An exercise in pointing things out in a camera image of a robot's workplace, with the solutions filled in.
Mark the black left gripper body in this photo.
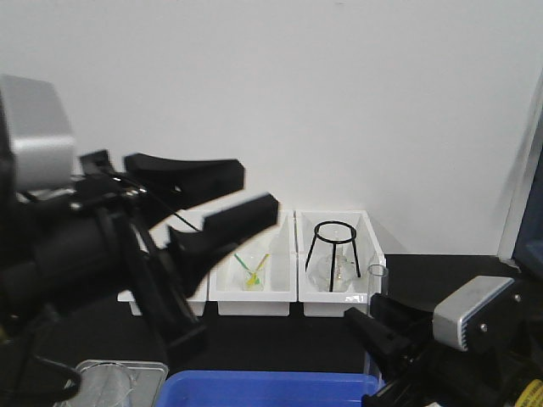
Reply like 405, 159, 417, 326
1, 150, 204, 352

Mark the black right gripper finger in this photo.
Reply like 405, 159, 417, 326
370, 294, 433, 342
344, 307, 424, 382

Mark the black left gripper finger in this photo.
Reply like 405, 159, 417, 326
124, 153, 245, 211
167, 193, 279, 298

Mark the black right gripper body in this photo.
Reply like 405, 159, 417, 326
363, 278, 542, 406

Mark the clear glass test tube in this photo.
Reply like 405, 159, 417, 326
367, 264, 389, 315

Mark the left white storage bin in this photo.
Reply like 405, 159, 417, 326
116, 209, 211, 317

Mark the white storage bin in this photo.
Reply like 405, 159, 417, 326
294, 209, 388, 317
116, 209, 211, 317
208, 210, 298, 317

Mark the middle white storage bin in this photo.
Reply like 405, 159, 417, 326
208, 210, 298, 317

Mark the small beaker with sticks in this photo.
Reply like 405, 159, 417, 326
234, 254, 270, 292

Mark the clear glass flask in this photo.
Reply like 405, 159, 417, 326
307, 246, 358, 293

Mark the right white storage bin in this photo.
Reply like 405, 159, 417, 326
294, 209, 388, 317

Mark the black metal tripod stand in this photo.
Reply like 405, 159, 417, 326
301, 219, 362, 294

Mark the blue plastic tray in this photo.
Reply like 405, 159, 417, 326
155, 367, 384, 406

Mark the clear plastic tray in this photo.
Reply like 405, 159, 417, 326
54, 360, 169, 407

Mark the clear glass beaker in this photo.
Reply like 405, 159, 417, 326
70, 362, 135, 407

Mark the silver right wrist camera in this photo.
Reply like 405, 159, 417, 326
432, 276, 514, 352

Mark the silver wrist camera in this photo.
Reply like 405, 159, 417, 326
432, 276, 514, 352
1, 75, 76, 192

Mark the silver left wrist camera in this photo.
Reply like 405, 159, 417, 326
1, 75, 76, 192

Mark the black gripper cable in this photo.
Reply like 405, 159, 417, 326
0, 330, 82, 404

